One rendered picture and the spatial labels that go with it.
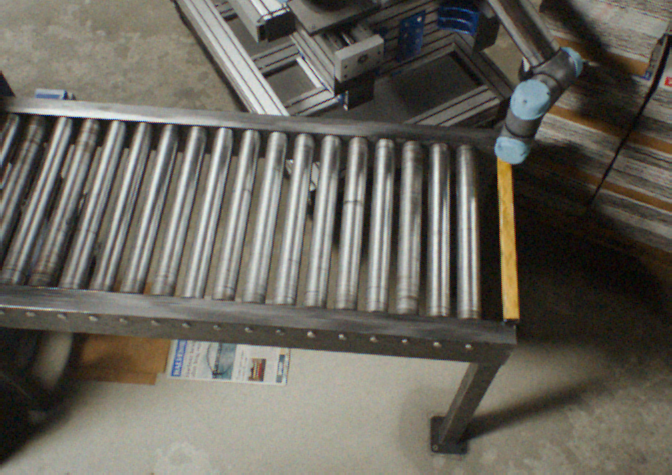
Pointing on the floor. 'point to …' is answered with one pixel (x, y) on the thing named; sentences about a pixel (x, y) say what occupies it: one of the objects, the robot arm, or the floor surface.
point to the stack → (641, 212)
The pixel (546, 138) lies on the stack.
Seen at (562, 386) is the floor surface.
